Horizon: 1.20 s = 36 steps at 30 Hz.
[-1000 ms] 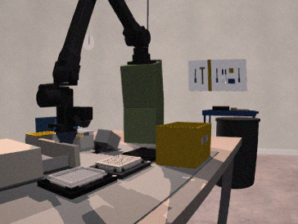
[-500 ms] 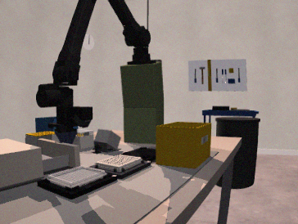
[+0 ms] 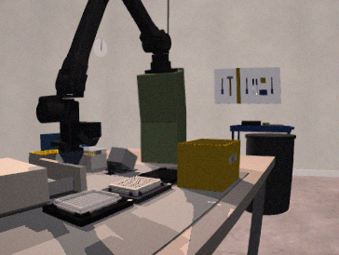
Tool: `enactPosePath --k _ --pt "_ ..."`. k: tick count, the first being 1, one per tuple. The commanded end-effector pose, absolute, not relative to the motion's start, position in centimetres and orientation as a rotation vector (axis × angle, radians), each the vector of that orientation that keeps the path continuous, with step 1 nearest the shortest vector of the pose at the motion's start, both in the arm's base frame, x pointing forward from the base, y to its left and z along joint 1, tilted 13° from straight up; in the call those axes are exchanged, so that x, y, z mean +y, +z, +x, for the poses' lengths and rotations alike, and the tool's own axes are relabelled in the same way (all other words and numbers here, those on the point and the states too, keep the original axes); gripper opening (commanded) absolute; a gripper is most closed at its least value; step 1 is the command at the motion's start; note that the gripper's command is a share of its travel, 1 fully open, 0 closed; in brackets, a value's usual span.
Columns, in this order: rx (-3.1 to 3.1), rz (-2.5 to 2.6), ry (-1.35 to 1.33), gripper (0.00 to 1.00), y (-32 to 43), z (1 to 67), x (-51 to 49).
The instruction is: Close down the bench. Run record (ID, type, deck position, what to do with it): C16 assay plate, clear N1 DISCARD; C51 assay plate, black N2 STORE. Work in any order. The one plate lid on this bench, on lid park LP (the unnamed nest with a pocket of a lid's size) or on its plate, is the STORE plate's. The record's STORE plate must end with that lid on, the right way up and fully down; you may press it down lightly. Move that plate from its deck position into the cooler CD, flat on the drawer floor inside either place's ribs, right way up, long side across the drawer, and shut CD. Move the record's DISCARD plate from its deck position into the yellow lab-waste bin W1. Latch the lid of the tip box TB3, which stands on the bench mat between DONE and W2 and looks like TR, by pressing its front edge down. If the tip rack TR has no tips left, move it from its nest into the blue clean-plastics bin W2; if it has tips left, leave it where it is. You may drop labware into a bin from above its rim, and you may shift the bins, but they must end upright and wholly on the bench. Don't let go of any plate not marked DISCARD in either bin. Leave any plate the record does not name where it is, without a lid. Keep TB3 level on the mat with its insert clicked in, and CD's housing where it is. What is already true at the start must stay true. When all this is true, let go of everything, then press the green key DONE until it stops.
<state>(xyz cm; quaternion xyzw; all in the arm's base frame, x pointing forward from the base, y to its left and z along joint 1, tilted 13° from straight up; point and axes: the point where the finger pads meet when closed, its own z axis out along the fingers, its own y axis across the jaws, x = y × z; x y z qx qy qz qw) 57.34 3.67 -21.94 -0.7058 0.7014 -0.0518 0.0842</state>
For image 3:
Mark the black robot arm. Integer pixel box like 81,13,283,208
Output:
36,0,178,147

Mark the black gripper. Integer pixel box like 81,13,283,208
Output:
50,120,85,165

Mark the dark blue bin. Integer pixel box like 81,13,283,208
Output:
40,133,89,151

